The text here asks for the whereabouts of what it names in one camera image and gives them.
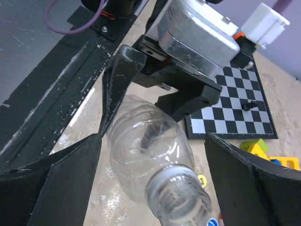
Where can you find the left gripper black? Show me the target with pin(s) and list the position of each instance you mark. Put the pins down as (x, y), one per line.
(159, 69)

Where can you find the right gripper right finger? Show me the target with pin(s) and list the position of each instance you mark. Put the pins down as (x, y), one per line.
(252, 191)

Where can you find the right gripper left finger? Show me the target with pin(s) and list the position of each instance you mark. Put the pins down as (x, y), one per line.
(53, 191)

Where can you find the crushed clear bottle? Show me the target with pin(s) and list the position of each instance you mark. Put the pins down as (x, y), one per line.
(154, 164)

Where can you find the amber tea bottle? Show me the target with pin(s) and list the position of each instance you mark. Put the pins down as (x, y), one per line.
(221, 223)

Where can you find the blue white bottle cap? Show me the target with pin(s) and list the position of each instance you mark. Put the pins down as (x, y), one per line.
(212, 222)

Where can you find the yellow bottle cap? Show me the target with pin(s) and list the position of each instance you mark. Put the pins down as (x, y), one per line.
(203, 180)

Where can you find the dark blue block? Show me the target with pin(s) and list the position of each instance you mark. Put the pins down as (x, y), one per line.
(276, 161)

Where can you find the green toy block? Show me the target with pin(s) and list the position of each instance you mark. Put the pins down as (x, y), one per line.
(248, 145)

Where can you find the black white chessboard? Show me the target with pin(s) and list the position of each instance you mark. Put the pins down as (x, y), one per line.
(227, 119)

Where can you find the black chess piece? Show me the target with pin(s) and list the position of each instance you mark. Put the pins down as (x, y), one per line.
(247, 106)

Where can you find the yellow triangle frame near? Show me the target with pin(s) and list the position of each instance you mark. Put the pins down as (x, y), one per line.
(290, 162)

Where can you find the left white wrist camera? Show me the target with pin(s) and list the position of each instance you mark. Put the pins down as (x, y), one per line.
(201, 38)

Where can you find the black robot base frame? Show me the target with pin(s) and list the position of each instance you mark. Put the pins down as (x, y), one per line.
(45, 76)

